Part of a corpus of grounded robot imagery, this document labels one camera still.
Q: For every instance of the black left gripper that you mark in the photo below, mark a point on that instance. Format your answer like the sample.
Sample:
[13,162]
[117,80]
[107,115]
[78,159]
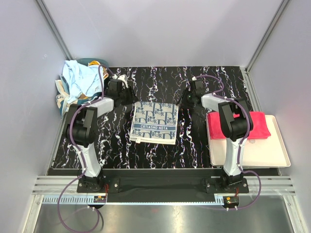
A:
[132,97]

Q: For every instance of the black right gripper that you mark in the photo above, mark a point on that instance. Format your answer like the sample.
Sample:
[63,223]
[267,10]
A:
[180,101]

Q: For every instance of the navy cream patterned towel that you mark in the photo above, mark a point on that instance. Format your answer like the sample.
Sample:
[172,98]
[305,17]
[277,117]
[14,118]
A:
[154,122]

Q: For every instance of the red pink towel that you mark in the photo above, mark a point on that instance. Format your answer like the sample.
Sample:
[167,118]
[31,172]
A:
[259,131]

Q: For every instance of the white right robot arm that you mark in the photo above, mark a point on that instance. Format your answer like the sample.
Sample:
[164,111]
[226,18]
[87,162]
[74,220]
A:
[227,108]

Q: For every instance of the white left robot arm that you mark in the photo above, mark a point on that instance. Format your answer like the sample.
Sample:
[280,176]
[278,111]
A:
[81,127]

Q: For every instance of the brown yellow patterned towel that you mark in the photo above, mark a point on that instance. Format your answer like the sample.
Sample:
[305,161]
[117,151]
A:
[103,70]

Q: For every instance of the white light blue towel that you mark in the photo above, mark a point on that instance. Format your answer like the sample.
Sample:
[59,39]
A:
[81,80]

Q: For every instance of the teal patterned towel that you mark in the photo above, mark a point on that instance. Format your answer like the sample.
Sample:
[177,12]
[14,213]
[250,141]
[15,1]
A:
[63,91]

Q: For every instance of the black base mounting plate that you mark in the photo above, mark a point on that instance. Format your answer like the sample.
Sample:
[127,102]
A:
[207,180]

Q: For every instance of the white plastic tray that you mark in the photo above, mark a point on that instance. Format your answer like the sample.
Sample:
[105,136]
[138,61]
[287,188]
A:
[270,152]

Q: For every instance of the aluminium rail frame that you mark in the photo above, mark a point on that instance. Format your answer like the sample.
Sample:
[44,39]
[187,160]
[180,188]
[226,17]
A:
[270,206]

